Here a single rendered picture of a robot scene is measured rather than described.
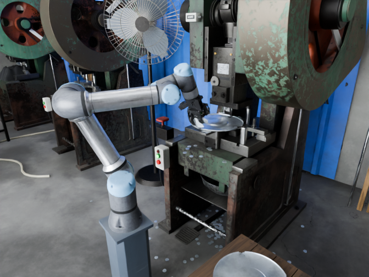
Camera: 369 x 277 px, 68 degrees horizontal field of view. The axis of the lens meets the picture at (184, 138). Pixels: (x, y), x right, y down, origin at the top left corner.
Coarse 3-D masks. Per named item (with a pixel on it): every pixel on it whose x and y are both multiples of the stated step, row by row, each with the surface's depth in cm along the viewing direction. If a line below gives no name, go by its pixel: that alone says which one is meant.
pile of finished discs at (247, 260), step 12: (240, 252) 119; (252, 252) 118; (216, 264) 112; (228, 264) 113; (240, 264) 113; (252, 264) 113; (264, 264) 113; (276, 264) 112; (216, 276) 108; (228, 276) 108; (240, 276) 107; (252, 276) 107; (264, 276) 107; (276, 276) 107
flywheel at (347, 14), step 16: (320, 0) 105; (336, 0) 102; (352, 0) 103; (320, 16) 107; (336, 16) 103; (352, 16) 108; (320, 32) 123; (336, 32) 124; (320, 48) 128; (336, 48) 134
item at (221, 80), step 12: (216, 48) 143; (228, 48) 138; (216, 60) 145; (228, 60) 140; (216, 72) 147; (228, 72) 142; (216, 84) 148; (228, 84) 144; (216, 96) 148; (228, 96) 145; (240, 96) 148
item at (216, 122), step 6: (210, 114) 164; (216, 114) 164; (222, 114) 164; (210, 120) 152; (216, 120) 152; (222, 120) 152; (228, 120) 153; (234, 120) 153; (240, 120) 153; (204, 126) 145; (210, 126) 144; (216, 126) 144; (222, 126) 144; (228, 126) 144
